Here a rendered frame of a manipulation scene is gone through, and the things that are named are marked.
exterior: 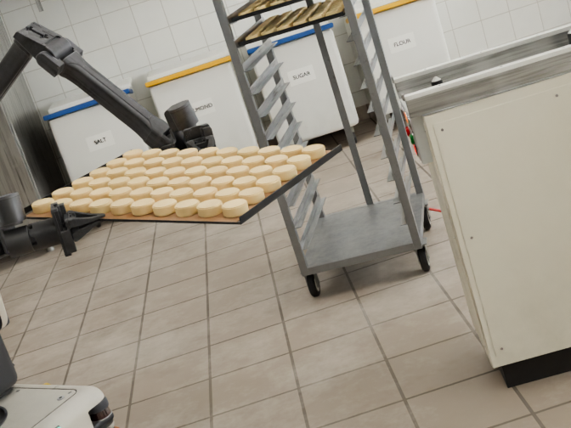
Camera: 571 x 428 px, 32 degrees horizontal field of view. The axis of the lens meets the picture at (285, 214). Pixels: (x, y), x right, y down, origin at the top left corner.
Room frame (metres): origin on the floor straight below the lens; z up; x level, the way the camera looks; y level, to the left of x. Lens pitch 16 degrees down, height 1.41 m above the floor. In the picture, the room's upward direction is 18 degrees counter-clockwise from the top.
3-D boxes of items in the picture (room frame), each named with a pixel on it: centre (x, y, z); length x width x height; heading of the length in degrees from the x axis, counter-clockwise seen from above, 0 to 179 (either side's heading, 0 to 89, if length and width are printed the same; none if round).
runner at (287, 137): (3.97, -0.10, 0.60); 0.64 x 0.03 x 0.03; 166
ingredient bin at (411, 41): (6.32, -1.01, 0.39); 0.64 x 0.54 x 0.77; 178
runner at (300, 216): (3.97, -0.10, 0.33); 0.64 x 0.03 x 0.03; 166
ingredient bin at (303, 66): (6.31, -0.36, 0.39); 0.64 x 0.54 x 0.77; 179
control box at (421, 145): (2.70, -0.42, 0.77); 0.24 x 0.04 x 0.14; 175
